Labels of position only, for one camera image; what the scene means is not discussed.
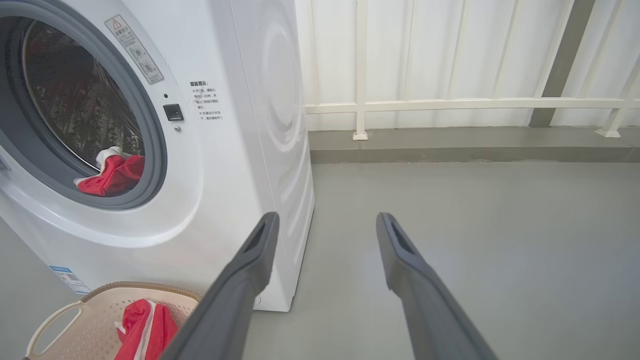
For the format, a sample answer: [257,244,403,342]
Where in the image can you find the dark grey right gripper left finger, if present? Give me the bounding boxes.
[160,211,280,360]

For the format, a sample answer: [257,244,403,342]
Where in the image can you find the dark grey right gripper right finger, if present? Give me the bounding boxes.
[375,212,499,360]

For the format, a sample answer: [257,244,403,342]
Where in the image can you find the red sports garment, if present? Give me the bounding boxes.
[114,298,180,360]

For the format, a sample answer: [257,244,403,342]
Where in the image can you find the red garment with white part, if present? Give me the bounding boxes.
[74,146,146,198]

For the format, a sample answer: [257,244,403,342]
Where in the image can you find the white front-load washing machine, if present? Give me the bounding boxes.
[0,0,316,313]

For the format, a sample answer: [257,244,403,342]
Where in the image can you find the cream perforated basket brown rim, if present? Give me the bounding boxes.
[22,281,203,360]

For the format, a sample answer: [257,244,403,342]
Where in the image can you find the stainless steel washing machine drum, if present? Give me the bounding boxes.
[22,19,146,172]

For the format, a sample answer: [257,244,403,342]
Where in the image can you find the blue energy label sticker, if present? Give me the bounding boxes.
[48,265,92,296]

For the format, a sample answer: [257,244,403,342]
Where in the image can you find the white metal railing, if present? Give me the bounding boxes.
[304,0,640,141]

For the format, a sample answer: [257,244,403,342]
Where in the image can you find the grey warning sticker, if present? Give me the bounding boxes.
[104,13,165,86]

